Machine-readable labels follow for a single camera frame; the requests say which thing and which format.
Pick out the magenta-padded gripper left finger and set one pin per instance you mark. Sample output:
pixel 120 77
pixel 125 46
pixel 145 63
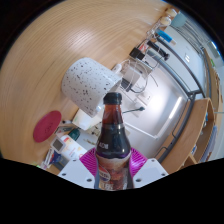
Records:
pixel 75 173

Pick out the small white digital clock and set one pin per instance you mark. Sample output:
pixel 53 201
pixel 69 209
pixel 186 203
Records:
pixel 57 144

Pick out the white tissue pack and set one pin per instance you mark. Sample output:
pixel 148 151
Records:
pixel 85 120

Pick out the cola bottle with black cap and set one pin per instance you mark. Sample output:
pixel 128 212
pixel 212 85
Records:
pixel 113 143

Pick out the white speckled cup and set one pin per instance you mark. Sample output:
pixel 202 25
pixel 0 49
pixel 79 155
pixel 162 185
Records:
pixel 86 83

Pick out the white power strip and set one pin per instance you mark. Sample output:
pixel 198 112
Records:
pixel 130 74

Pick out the black electric shaver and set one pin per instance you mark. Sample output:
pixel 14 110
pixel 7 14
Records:
pixel 158 50

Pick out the grey metal frame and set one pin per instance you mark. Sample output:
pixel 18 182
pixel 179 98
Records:
pixel 186 110

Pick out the flat round red coaster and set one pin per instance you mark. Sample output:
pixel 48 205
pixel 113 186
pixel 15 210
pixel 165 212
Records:
pixel 46 126

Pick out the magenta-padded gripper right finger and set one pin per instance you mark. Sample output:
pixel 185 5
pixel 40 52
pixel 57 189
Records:
pixel 150 171

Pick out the small blue tube bottle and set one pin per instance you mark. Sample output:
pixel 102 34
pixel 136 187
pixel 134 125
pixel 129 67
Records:
pixel 166 36

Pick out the small black box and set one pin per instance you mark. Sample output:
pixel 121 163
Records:
pixel 136 53

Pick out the white wall socket panel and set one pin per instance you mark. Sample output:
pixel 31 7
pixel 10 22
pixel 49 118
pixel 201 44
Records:
pixel 145 98

